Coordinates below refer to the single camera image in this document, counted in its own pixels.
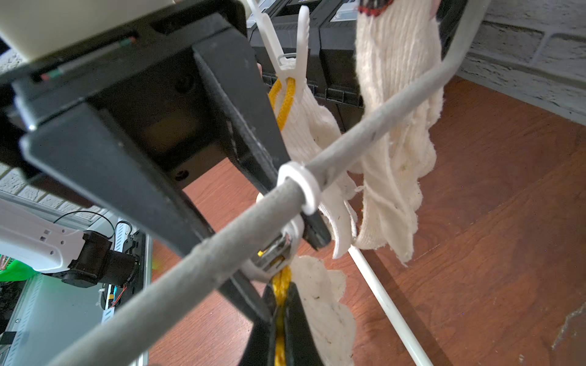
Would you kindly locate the white clip hanger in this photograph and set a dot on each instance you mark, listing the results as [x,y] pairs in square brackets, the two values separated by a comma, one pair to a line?
[289,58]

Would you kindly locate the cream glove dark cuff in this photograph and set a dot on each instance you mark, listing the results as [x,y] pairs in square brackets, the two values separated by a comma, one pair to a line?
[396,43]

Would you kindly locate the white glove yellow cuff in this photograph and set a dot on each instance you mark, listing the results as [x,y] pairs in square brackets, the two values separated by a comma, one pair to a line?
[307,129]

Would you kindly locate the black plastic toolbox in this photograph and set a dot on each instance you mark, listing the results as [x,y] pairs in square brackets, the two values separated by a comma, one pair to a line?
[331,71]

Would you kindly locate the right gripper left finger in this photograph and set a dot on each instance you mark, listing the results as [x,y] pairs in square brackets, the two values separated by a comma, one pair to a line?
[261,346]

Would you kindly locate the grey clip hanger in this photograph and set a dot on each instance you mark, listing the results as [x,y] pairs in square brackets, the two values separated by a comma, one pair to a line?
[157,309]

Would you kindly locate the aluminium rail base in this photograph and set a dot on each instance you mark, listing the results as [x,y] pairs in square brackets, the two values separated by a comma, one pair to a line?
[51,315]

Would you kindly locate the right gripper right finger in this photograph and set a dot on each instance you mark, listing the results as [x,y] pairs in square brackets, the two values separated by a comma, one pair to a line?
[300,348]

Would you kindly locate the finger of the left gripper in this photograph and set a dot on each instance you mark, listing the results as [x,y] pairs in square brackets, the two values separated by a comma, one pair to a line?
[137,201]
[256,137]

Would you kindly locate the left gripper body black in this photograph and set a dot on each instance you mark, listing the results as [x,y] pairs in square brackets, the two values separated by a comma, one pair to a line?
[149,106]

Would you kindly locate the wooden drying rack frame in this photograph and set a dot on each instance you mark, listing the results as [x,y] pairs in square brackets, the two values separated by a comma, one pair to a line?
[403,330]

